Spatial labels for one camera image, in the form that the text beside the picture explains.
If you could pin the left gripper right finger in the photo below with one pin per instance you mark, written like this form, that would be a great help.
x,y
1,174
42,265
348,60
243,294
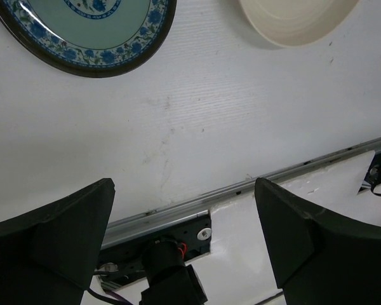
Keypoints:
x,y
318,256

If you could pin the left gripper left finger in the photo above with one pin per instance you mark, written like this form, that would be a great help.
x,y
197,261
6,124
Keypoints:
x,y
49,255

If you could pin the blue floral plate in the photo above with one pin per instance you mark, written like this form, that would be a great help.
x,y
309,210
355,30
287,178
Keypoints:
x,y
93,39

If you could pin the cream white plate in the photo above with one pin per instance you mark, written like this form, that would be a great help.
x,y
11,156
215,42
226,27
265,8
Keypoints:
x,y
290,24

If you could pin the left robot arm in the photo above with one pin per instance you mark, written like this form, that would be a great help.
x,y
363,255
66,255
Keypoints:
x,y
171,273

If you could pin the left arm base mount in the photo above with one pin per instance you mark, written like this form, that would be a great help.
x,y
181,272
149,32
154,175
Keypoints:
x,y
152,255

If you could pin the front aluminium rail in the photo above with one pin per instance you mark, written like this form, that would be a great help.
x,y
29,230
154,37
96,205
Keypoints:
x,y
157,219

